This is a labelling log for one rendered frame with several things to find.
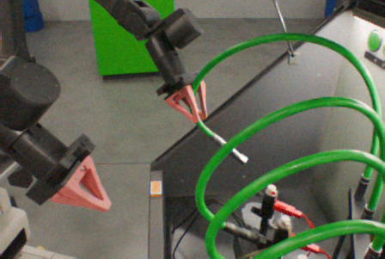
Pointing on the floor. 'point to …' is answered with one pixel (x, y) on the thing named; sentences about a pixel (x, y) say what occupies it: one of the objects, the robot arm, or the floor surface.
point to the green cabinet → (131, 67)
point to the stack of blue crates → (34, 22)
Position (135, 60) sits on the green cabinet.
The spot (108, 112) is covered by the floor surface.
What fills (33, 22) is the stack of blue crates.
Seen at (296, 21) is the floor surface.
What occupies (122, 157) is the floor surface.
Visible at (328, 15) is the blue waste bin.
